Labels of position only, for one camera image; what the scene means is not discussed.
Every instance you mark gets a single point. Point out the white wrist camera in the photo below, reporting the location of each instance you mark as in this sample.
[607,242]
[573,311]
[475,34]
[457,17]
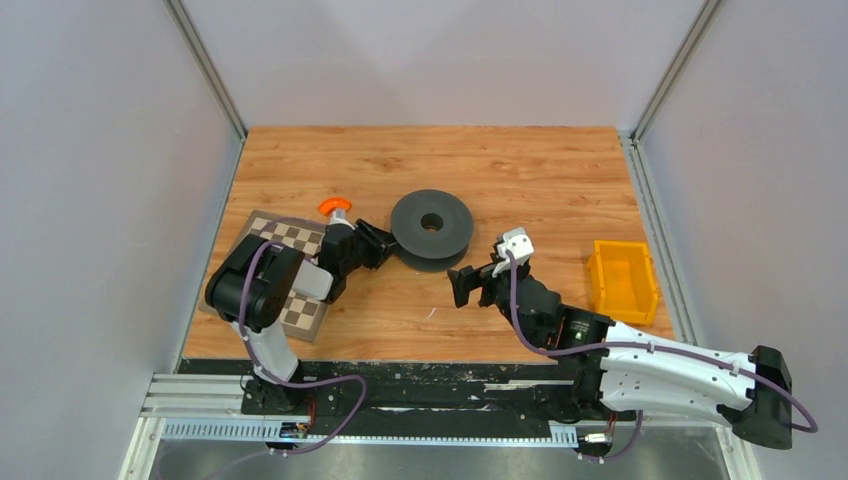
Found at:
[513,244]
[338,217]

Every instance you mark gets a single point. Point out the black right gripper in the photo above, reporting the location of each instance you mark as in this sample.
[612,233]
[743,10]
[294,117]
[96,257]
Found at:
[469,279]

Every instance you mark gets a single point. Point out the yellow plastic bin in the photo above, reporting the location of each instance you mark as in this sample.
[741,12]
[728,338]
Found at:
[622,282]

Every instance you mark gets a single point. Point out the orange curved plastic piece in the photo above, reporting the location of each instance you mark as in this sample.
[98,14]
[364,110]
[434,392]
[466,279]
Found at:
[329,205]

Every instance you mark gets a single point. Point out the aluminium frame post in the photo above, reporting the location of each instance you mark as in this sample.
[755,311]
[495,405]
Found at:
[693,37]
[193,38]

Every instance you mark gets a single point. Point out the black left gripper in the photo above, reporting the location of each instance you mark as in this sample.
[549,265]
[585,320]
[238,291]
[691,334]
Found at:
[380,242]

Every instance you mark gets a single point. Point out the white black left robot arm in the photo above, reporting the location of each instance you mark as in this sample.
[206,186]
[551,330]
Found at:
[274,363]

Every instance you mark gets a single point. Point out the aluminium frame post left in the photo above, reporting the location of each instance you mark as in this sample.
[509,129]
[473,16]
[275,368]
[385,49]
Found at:
[193,38]

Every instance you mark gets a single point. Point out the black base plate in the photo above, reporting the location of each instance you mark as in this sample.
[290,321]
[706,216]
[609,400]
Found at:
[415,399]

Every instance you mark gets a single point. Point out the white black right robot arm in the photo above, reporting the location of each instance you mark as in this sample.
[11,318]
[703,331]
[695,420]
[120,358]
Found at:
[618,368]

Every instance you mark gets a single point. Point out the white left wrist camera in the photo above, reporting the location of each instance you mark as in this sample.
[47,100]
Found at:
[338,217]

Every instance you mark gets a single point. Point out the black cable spool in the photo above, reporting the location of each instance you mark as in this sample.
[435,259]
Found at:
[432,229]

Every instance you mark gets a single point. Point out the aluminium side rail right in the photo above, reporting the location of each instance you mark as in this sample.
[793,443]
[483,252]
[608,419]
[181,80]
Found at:
[734,455]

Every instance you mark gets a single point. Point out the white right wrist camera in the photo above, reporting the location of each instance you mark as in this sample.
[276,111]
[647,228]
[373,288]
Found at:
[513,244]

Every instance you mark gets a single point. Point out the aluminium frame post right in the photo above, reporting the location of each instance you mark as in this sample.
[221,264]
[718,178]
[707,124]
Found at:
[693,37]

